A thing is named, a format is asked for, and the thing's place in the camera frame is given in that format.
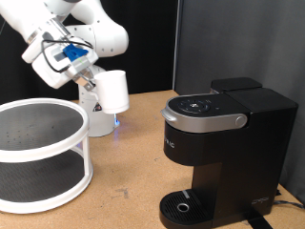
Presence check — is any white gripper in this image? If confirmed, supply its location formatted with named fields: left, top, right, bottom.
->
left=30, top=44, right=100, bottom=93

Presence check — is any white mug green-marked handle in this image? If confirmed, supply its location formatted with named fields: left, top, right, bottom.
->
left=91, top=70, right=131, bottom=115

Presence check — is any black Keurig coffee machine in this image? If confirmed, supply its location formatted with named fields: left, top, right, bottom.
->
left=158, top=87, right=299, bottom=229

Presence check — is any black curtain backdrop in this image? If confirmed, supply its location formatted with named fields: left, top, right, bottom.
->
left=0, top=0, right=179, bottom=106

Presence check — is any white two-tier turntable shelf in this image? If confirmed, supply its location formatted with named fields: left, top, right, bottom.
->
left=0, top=97, right=94, bottom=215

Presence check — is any water tank with black lid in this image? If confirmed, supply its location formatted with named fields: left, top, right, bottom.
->
left=210, top=76, right=263, bottom=94

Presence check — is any grey partition panel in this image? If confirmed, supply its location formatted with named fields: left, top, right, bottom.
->
left=173, top=0, right=305, bottom=204

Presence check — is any black tape strip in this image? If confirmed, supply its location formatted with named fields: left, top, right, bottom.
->
left=244, top=216, right=275, bottom=229

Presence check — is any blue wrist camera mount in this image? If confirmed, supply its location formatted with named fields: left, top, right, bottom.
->
left=52, top=43, right=96, bottom=73

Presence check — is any black cable on robot arm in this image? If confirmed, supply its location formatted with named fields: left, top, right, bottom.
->
left=41, top=37, right=95, bottom=74

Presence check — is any braided machine power cable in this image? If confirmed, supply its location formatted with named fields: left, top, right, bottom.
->
left=273, top=198, right=305, bottom=210

